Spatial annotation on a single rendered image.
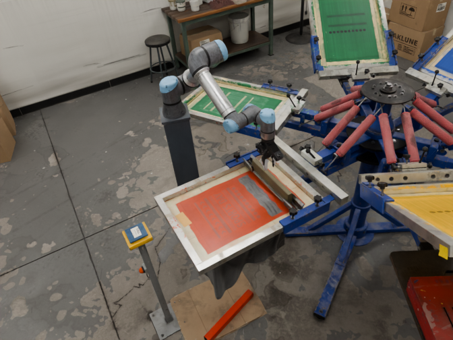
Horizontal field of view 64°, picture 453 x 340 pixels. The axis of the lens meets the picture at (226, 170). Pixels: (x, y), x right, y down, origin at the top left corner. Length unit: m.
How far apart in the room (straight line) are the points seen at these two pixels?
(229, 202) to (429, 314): 1.08
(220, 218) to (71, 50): 3.85
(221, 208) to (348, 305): 1.26
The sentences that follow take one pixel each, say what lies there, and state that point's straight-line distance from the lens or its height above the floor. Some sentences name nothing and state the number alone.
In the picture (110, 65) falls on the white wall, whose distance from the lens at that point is 5.55.
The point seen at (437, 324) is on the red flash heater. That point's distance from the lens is 1.63.
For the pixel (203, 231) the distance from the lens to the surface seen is 1.96.
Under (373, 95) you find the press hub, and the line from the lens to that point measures 2.34.
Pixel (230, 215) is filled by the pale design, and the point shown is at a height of 0.96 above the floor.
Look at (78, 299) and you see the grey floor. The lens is 3.13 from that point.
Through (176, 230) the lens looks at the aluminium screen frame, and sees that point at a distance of 1.95.
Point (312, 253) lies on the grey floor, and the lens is 3.05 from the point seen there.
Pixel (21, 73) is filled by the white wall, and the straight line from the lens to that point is 5.41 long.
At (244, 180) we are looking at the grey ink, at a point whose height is 0.96.
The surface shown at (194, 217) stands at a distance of 2.03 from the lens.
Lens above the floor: 2.46
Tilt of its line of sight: 41 degrees down
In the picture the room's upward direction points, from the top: 6 degrees counter-clockwise
